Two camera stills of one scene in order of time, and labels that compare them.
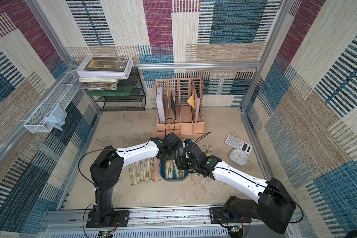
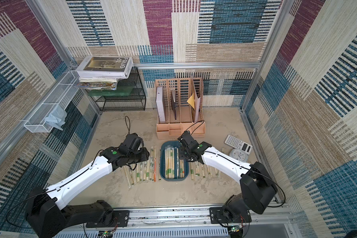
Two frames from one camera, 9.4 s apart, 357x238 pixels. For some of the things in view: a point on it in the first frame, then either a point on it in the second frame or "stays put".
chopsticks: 146,169 stays put
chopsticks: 141,170 stays put
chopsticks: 150,167 stays put
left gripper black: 173,151 -> 145,155
